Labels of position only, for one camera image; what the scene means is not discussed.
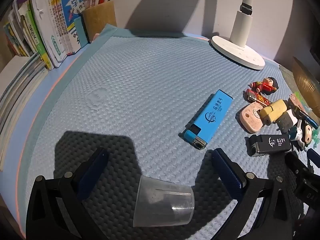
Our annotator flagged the black lighter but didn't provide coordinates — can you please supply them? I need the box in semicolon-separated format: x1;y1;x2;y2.
246;134;292;157

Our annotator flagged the black white doll figure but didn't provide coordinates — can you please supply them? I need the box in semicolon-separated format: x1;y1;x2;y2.
287;120;313;152

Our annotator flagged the blue lighter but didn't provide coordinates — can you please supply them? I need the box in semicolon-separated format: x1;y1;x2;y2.
184;89;233;150

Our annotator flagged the light blue folder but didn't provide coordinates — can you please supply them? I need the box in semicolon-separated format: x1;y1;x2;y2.
74;17;88;48

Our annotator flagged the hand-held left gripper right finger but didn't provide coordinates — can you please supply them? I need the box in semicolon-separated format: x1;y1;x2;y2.
211;148;304;240

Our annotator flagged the clear plastic cup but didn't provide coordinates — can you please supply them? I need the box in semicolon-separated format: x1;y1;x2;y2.
132;175;195;228

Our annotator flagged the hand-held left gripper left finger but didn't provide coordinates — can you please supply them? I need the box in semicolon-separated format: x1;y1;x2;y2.
26;147;110;240

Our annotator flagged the golden ribbed bowl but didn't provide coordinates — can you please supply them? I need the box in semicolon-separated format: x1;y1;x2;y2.
292;56;320;118

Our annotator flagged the white charger plug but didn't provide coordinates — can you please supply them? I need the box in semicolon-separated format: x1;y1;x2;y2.
276;109;299;132

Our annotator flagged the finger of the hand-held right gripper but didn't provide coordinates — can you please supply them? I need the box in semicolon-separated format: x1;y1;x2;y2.
286;152;313;180
307;149;320;168

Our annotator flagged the green small toy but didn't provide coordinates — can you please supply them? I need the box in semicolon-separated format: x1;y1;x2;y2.
311;127;320;146

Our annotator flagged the black monitor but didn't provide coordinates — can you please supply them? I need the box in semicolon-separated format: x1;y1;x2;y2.
309;40;320;61

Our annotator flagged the row of upright books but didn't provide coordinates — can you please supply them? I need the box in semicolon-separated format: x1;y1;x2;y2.
2;0;93;71

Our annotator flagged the red yellow clear lighter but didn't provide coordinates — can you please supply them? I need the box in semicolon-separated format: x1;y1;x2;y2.
246;88;272;105

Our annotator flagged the white desk lamp base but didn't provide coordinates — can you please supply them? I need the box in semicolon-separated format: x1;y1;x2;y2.
211;0;265;70

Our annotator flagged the brown pen holder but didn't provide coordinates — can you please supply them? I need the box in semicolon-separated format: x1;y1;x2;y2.
82;0;118;43

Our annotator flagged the blue textured mat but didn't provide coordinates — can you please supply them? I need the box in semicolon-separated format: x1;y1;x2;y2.
17;24;320;240

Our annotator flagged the red doll figure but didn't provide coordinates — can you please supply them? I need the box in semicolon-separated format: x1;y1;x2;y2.
247;77;279;96

